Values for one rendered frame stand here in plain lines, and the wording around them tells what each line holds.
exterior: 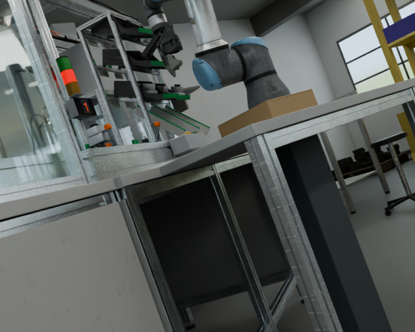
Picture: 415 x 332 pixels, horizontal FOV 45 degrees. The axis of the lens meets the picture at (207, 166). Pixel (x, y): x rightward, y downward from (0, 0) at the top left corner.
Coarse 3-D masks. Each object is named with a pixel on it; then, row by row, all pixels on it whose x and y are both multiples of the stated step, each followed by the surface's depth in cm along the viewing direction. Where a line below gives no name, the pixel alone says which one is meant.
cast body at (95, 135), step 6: (90, 126) 172; (96, 126) 171; (102, 126) 174; (90, 132) 172; (96, 132) 171; (102, 132) 171; (90, 138) 172; (96, 138) 171; (102, 138) 170; (108, 138) 173; (90, 144) 172; (96, 144) 172
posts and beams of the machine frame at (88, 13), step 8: (40, 0) 278; (48, 0) 281; (56, 0) 286; (64, 0) 295; (48, 8) 296; (56, 8) 294; (64, 8) 298; (72, 8) 302; (80, 8) 310; (88, 8) 320; (88, 16) 323; (96, 16) 328; (56, 48) 365; (144, 48) 384; (160, 104) 380; (176, 136) 380
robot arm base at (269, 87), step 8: (264, 72) 164; (272, 72) 165; (248, 80) 166; (256, 80) 164; (264, 80) 164; (272, 80) 164; (280, 80) 166; (248, 88) 167; (256, 88) 164; (264, 88) 163; (272, 88) 163; (280, 88) 163; (288, 88) 167; (248, 96) 167; (256, 96) 164; (264, 96) 162; (272, 96) 162; (280, 96) 162; (248, 104) 167; (256, 104) 164
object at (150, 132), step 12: (108, 12) 226; (84, 36) 233; (96, 36) 247; (120, 36) 228; (84, 48) 232; (120, 48) 226; (96, 72) 231; (132, 72) 226; (96, 84) 232; (132, 84) 226; (108, 108) 231; (144, 108) 225; (144, 120) 261; (120, 144) 231
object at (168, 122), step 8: (136, 112) 231; (152, 112) 242; (160, 112) 240; (168, 112) 237; (152, 120) 227; (160, 120) 225; (168, 120) 238; (176, 120) 236; (184, 120) 234; (168, 128) 224; (176, 128) 222; (184, 128) 235; (192, 128) 233
